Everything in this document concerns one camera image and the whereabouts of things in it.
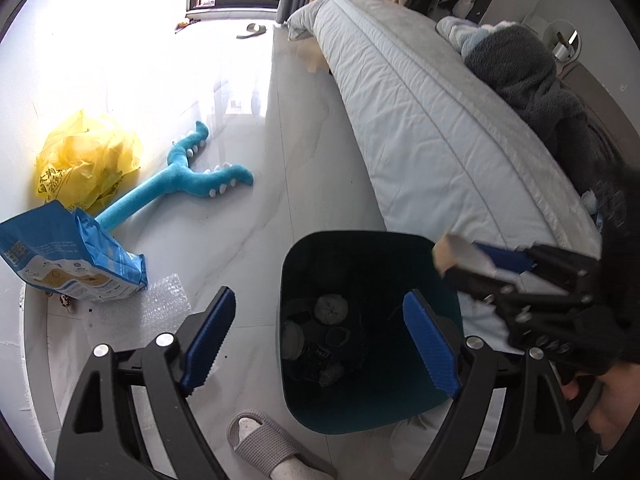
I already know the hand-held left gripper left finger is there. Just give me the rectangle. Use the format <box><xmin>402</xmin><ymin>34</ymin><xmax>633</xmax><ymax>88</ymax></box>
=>
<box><xmin>54</xmin><ymin>286</ymin><xmax>237</xmax><ymax>480</ymax></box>

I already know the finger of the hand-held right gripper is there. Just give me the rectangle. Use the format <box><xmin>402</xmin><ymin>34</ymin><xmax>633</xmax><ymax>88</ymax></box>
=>
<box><xmin>472</xmin><ymin>241</ymin><xmax>603</xmax><ymax>301</ymax></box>
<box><xmin>442</xmin><ymin>265</ymin><xmax>518</xmax><ymax>311</ymax></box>

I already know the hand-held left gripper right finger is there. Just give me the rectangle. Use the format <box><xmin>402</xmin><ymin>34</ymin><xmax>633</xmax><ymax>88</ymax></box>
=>
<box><xmin>402</xmin><ymin>290</ymin><xmax>586</xmax><ymax>480</ymax></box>

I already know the brown cardboard tube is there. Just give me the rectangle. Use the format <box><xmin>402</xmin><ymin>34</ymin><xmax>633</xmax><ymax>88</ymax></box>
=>
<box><xmin>432</xmin><ymin>232</ymin><xmax>493</xmax><ymax>276</ymax></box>

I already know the dark blue trash bin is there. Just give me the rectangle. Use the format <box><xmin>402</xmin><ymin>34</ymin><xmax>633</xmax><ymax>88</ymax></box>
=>
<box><xmin>279</xmin><ymin>230</ymin><xmax>465</xmax><ymax>435</ymax></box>

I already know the person's right hand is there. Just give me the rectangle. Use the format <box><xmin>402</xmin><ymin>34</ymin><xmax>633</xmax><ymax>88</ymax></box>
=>
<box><xmin>560</xmin><ymin>360</ymin><xmax>640</xmax><ymax>456</ymax></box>

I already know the clear bubble wrap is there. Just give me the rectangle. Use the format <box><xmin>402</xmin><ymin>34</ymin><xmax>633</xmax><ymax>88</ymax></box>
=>
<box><xmin>82</xmin><ymin>272</ymin><xmax>193</xmax><ymax>356</ymax></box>

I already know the person's dark fuzzy clothing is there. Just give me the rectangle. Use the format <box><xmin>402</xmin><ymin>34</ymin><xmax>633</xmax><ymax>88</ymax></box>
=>
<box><xmin>597</xmin><ymin>160</ymin><xmax>640</xmax><ymax>376</ymax></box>

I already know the grey slipper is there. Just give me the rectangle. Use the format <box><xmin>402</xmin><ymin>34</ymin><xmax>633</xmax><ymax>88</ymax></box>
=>
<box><xmin>227</xmin><ymin>412</ymin><xmax>338</xmax><ymax>480</ymax></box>

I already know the bed with grey quilt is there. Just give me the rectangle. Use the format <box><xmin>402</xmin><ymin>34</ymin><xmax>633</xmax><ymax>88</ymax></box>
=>
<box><xmin>286</xmin><ymin>0</ymin><xmax>606</xmax><ymax>341</ymax></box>

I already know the person's white socked foot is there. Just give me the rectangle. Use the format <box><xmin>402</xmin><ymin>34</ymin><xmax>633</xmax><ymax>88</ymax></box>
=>
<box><xmin>237</xmin><ymin>416</ymin><xmax>326</xmax><ymax>480</ymax></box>

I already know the long blue plush toy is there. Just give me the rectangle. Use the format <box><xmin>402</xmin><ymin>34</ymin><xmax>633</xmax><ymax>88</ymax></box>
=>
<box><xmin>94</xmin><ymin>121</ymin><xmax>255</xmax><ymax>233</ymax></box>

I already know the dark grey fleece blanket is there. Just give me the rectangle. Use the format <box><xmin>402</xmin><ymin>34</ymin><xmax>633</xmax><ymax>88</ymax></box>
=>
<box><xmin>462</xmin><ymin>25</ymin><xmax>626</xmax><ymax>196</ymax></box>

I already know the blue printed bag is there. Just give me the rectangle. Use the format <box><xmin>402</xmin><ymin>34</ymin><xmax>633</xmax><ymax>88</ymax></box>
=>
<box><xmin>0</xmin><ymin>200</ymin><xmax>149</xmax><ymax>303</ymax></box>

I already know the yellow plastic bag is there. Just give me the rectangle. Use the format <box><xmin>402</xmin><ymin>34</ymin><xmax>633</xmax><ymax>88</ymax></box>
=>
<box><xmin>34</xmin><ymin>110</ymin><xmax>143</xmax><ymax>211</ymax></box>

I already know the round white mirror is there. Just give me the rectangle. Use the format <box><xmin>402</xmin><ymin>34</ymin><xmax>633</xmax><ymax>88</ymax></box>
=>
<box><xmin>542</xmin><ymin>19</ymin><xmax>585</xmax><ymax>63</ymax></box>

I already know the light blue plush toy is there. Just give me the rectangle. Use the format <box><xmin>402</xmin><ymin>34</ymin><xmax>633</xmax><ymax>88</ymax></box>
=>
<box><xmin>437</xmin><ymin>16</ymin><xmax>506</xmax><ymax>56</ymax></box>

